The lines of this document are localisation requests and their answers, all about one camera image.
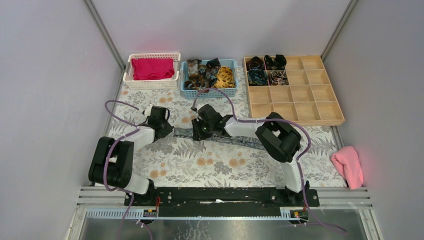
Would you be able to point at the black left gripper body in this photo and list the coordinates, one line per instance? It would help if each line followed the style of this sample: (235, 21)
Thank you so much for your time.
(164, 127)

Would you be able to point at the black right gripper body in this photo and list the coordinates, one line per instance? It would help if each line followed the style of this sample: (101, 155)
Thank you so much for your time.
(202, 129)

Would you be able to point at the grey leaf pattern tie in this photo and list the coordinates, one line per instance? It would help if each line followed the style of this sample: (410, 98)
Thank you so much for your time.
(250, 142)

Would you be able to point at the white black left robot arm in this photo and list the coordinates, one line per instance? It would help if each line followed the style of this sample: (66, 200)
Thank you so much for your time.
(112, 163)

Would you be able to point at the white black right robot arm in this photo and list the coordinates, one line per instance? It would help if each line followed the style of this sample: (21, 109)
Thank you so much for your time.
(278, 137)

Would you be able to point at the light blue plastic basket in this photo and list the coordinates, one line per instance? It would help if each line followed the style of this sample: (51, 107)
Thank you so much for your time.
(190, 94)

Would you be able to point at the orange floral tie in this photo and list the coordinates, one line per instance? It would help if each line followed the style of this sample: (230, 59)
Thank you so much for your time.
(196, 75)

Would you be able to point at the floral tablecloth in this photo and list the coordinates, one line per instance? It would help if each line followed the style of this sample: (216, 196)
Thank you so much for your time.
(182, 162)

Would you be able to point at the yellow patterned tie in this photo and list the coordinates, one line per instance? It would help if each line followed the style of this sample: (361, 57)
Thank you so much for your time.
(224, 78)

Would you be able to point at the white plastic basket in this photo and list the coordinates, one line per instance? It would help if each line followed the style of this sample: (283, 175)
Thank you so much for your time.
(168, 83)

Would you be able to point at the magenta cloth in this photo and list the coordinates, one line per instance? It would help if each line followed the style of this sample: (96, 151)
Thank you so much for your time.
(152, 68)

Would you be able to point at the dark navy red tie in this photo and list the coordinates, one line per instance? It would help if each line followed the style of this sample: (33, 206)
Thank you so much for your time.
(208, 72)

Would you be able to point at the rolled navy blue tie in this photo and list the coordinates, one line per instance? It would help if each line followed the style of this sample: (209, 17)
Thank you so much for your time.
(257, 77)

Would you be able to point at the rolled dark red tie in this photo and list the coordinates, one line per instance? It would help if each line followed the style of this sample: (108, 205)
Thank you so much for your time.
(255, 63)

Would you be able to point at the rolled multicolour tie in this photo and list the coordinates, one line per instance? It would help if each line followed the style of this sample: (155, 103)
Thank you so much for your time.
(277, 78)

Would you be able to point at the rolled black tie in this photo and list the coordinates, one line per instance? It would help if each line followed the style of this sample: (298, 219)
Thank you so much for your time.
(277, 62)

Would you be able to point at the wooden compartment tray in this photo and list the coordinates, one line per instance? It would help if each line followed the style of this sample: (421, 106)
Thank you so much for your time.
(308, 99)

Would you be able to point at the pink cloth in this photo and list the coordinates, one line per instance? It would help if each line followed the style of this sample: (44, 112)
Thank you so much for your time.
(346, 162)

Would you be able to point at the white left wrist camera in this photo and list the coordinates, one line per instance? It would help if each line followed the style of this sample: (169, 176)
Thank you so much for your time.
(148, 110)

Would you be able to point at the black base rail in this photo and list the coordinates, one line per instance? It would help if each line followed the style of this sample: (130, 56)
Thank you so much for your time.
(222, 201)

